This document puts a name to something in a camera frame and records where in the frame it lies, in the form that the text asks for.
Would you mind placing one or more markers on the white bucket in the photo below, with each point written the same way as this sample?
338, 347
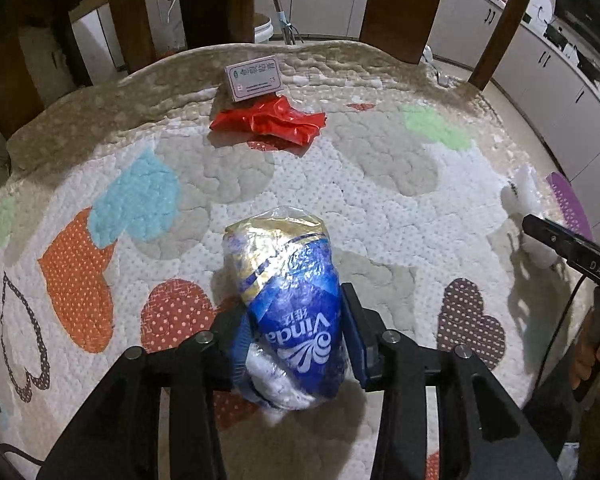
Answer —
262, 27

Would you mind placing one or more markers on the white plastic bag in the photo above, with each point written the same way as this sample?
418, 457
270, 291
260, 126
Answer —
522, 195

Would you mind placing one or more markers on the dark wooden chair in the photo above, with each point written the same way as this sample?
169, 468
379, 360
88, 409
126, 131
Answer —
215, 0

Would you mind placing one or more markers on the black stove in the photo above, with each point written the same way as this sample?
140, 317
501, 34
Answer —
587, 5

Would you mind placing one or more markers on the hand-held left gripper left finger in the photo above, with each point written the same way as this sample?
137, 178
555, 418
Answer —
220, 335

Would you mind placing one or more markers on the purple plastic basket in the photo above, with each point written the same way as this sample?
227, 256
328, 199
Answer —
572, 205

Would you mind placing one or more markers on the heart-print quilted blanket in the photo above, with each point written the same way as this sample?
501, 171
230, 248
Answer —
330, 185

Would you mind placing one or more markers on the white kitchen cabinets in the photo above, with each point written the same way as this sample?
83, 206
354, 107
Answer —
545, 85

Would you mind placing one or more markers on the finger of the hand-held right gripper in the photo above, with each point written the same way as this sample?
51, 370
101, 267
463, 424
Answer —
560, 242

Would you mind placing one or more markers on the person's right hand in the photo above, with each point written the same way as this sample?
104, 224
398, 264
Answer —
582, 367

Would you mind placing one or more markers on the pink white small box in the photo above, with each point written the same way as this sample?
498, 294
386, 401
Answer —
255, 77

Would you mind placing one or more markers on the metal mop pole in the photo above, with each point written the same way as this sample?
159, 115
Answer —
282, 10

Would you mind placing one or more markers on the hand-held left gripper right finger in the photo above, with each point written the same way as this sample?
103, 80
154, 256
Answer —
355, 330

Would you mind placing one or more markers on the red plastic bag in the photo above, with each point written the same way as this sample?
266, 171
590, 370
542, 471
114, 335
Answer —
272, 121

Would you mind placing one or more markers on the blue tissue packet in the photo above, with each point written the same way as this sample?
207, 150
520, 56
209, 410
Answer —
290, 300

